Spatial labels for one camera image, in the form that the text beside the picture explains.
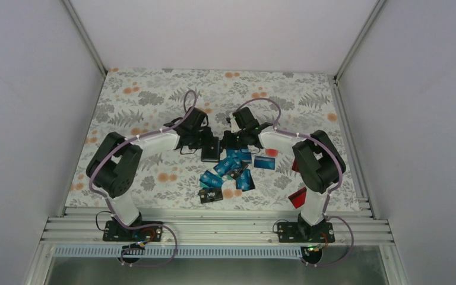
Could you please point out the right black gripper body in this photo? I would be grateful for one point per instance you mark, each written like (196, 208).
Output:
(239, 142)

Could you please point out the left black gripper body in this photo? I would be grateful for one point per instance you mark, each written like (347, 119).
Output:
(198, 141)

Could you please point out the blue striped card upper left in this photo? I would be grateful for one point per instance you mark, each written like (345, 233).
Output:
(243, 154)

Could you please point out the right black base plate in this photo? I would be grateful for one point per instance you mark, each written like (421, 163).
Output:
(293, 232)

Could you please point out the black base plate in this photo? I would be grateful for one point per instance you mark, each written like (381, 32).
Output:
(114, 232)
(293, 232)

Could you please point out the blue card centre pile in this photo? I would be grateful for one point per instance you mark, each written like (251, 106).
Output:
(263, 162)

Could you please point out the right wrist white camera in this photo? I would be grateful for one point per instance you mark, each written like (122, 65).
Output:
(233, 125)

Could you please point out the black card bottom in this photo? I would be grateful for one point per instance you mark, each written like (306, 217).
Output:
(208, 195)

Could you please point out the blue VIP card lower right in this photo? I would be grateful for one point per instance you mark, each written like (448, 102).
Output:
(211, 180)

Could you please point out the grey slotted cable duct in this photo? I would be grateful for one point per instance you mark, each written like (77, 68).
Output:
(159, 251)

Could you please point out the red card lower right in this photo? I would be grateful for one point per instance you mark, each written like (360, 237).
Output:
(298, 198)

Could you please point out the blue VIP card with chip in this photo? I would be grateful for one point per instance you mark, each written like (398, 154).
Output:
(224, 166)

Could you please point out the black leather card holder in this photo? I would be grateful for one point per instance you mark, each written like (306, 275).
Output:
(210, 152)

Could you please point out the black VIP card right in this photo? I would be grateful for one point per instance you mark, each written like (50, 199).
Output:
(237, 171)

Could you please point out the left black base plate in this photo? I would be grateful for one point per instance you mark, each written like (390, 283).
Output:
(114, 232)

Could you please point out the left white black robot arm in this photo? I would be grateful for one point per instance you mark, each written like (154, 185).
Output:
(113, 167)

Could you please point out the aluminium front rail frame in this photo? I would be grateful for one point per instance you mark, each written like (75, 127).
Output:
(217, 227)

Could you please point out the blue card upper right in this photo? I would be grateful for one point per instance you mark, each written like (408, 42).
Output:
(245, 181)

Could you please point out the floral patterned table mat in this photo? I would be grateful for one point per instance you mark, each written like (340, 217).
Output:
(138, 100)

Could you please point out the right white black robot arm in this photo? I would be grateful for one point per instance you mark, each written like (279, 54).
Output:
(318, 162)

